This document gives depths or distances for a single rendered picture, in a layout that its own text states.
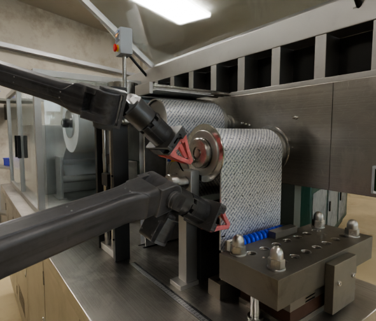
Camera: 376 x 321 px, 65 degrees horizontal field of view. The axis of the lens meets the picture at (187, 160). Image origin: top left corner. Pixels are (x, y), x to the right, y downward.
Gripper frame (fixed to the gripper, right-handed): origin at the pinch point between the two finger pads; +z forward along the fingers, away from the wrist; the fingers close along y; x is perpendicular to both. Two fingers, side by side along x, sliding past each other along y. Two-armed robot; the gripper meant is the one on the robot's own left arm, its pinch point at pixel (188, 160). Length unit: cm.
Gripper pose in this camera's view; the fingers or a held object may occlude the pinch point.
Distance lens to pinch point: 73.9
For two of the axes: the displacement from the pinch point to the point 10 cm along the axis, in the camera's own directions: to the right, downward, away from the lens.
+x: 5.1, -7.9, 3.3
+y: 5.8, 0.4, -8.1
